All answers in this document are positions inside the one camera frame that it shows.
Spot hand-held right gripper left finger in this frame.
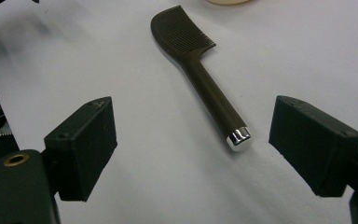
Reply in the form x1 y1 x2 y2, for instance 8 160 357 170
43 95 118 203

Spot beige round object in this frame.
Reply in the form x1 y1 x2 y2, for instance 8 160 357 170
205 0 254 6

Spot dark brown comb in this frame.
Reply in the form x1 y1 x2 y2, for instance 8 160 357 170
150 5 253 153

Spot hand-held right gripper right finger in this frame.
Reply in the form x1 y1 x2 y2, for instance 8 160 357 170
268 94 358 198

